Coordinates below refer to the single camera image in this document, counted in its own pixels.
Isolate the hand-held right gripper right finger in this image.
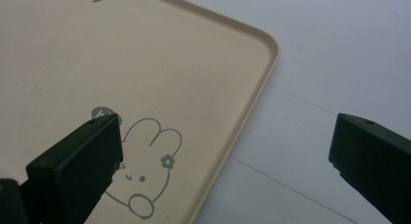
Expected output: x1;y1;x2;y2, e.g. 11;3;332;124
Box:
328;112;411;224

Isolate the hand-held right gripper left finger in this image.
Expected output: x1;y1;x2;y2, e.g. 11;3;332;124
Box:
19;112;124;224

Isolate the beige tray with rabbit drawing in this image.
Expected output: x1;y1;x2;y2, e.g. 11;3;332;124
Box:
0;0;281;224

